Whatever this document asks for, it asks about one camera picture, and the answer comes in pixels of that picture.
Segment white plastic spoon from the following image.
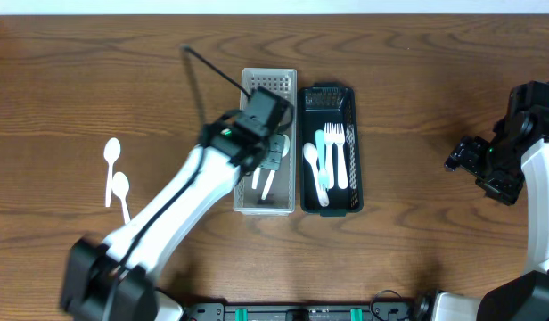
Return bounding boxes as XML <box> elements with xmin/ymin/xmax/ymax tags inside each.
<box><xmin>302</xmin><ymin>143</ymin><xmax>330</xmax><ymax>208</ymax></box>
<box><xmin>103</xmin><ymin>137</ymin><xmax>121</xmax><ymax>207</ymax></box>
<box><xmin>261</xmin><ymin>134</ymin><xmax>290</xmax><ymax>201</ymax></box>

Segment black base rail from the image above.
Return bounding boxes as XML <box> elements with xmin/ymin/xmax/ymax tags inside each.
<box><xmin>181</xmin><ymin>290</ymin><xmax>439</xmax><ymax>321</ymax></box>

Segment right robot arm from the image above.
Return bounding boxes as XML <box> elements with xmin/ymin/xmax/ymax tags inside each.
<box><xmin>414</xmin><ymin>80</ymin><xmax>549</xmax><ymax>321</ymax></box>

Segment white plastic fork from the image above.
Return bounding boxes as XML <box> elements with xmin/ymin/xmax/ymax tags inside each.
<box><xmin>334</xmin><ymin>123</ymin><xmax>348</xmax><ymax>189</ymax></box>
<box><xmin>324</xmin><ymin>123</ymin><xmax>334</xmax><ymax>189</ymax></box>

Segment black plastic basket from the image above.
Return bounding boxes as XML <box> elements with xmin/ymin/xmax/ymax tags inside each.
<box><xmin>297</xmin><ymin>83</ymin><xmax>363</xmax><ymax>217</ymax></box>

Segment clear plastic basket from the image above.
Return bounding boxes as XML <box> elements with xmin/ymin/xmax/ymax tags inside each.
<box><xmin>234</xmin><ymin>68</ymin><xmax>298</xmax><ymax>216</ymax></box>

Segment mint green plastic fork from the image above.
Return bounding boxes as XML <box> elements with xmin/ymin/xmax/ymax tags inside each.
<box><xmin>315</xmin><ymin>129</ymin><xmax>329</xmax><ymax>190</ymax></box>

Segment left black cable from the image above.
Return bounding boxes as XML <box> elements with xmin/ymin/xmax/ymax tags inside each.
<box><xmin>100</xmin><ymin>43</ymin><xmax>253</xmax><ymax>321</ymax></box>

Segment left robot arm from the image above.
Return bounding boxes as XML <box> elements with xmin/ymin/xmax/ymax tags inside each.
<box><xmin>59</xmin><ymin>86</ymin><xmax>293</xmax><ymax>321</ymax></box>

